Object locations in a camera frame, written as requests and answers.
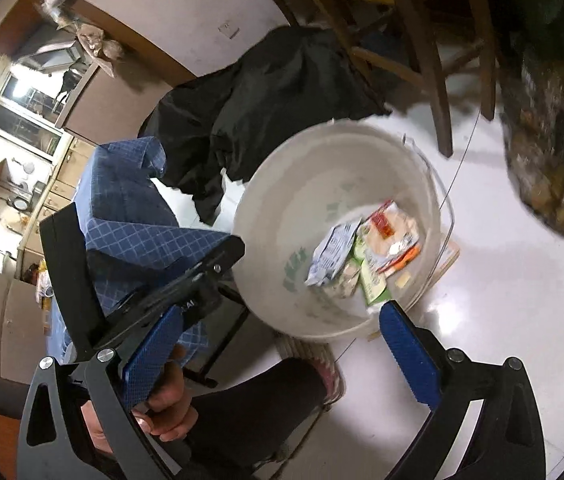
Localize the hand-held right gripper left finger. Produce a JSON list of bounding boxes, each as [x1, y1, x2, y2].
[[14, 304, 185, 480]]

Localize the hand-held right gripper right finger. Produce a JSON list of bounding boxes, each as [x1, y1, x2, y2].
[[378, 300, 548, 480]]

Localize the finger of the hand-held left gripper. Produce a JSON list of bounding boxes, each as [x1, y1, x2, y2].
[[39, 205, 108, 361], [87, 234, 246, 352]]

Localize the long green box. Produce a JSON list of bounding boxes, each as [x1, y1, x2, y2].
[[352, 230, 393, 307]]

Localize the paper ball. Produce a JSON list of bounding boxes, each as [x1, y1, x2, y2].
[[321, 265, 359, 302]]

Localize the red label snack packet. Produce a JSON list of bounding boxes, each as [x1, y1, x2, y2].
[[362, 200, 422, 273]]

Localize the white printed wrapper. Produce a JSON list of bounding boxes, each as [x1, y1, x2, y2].
[[304, 217, 363, 287]]

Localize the white plastic bucket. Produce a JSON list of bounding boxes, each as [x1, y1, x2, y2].
[[232, 119, 458, 346]]

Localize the person's left hand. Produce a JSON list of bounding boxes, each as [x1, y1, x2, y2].
[[131, 346, 199, 443]]

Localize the blue star tablecloth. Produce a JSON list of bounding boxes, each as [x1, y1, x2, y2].
[[44, 136, 230, 366]]

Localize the brown refrigerator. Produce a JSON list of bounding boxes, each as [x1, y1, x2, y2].
[[0, 272, 50, 381]]

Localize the pink fuzzy slipper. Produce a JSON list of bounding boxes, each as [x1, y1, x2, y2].
[[274, 332, 347, 406]]

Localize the beige kitchen base cabinets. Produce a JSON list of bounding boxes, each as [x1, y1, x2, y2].
[[17, 132, 95, 281]]

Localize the flat cardboard piece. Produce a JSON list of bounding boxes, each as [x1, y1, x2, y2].
[[432, 240, 463, 286]]

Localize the person's leg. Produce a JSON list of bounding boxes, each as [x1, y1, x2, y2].
[[184, 357, 328, 480]]

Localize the barred kitchen window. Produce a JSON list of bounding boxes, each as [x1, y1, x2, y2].
[[0, 72, 63, 156]]

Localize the black cloth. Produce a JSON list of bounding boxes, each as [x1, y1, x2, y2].
[[138, 25, 393, 226]]

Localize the steel range hood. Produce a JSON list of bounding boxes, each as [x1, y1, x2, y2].
[[17, 42, 80, 68]]

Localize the hanging beige cloth bags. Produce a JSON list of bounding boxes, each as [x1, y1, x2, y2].
[[76, 22, 125, 78]]

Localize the crinkled plastic bag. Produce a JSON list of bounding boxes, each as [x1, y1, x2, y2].
[[499, 45, 564, 241]]

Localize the black metal table frame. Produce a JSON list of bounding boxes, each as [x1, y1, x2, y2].
[[182, 280, 252, 388]]

